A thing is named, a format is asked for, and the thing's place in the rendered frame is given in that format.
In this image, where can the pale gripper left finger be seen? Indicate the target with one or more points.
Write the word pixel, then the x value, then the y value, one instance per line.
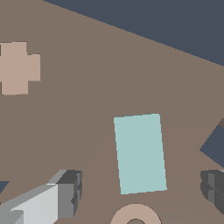
pixel 43 198

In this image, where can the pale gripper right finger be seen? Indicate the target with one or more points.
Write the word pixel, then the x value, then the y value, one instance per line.
pixel 214 186

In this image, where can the brown slotted board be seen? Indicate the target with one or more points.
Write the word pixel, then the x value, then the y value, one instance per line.
pixel 87 102

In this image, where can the light blue rectangular block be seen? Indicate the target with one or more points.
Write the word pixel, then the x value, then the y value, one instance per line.
pixel 140 153

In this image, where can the beige cross-shaped block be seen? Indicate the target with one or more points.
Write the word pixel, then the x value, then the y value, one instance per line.
pixel 17 68

